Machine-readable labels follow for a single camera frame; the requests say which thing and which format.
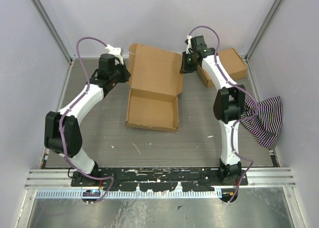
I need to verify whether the folded closed cardboard box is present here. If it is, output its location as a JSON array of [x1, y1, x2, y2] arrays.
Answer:
[[197, 48, 248, 88]]

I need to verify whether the white slotted cable duct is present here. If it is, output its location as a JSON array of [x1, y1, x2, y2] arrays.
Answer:
[[35, 189, 222, 199]]

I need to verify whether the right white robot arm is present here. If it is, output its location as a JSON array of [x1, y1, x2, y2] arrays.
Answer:
[[180, 51, 245, 186]]

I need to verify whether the aluminium front rail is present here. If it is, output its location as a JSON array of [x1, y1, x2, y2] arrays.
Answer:
[[25, 167, 296, 190]]

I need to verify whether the striped purple black cloth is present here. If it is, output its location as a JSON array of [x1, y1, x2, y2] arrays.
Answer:
[[241, 96, 283, 150]]

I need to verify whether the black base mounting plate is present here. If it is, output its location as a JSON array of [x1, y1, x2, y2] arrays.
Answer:
[[68, 167, 240, 192]]

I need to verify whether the purple cable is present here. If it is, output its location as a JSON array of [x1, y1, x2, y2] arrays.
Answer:
[[186, 25, 254, 204], [59, 36, 115, 205]]

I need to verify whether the cardboard box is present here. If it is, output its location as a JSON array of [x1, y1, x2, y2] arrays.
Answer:
[[125, 43, 183, 132], [197, 48, 248, 88]]

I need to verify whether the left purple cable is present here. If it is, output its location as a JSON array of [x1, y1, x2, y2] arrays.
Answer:
[[59, 36, 115, 205]]

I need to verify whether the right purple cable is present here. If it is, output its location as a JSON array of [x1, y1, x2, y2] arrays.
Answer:
[[186, 25, 254, 204]]

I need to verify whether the left aluminium corner post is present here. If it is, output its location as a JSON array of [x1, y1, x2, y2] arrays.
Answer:
[[31, 0, 73, 63]]

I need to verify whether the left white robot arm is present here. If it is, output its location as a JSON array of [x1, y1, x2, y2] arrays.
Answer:
[[44, 53, 131, 187]]

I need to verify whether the small green circuit board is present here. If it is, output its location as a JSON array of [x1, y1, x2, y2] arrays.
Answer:
[[82, 189, 101, 197]]

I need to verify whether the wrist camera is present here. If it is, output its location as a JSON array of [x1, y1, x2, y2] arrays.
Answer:
[[185, 35, 215, 56], [105, 44, 124, 64]]

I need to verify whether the right aluminium corner post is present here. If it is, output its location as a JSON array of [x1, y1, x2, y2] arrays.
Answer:
[[244, 0, 284, 62]]

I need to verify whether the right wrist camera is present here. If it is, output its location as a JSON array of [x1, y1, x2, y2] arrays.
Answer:
[[185, 35, 215, 56]]

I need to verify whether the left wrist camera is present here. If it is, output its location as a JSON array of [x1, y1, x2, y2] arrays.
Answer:
[[105, 44, 124, 64]]

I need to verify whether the aluminium corner post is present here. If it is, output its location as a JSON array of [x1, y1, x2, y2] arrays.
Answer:
[[31, 0, 73, 63], [244, 0, 284, 62]]

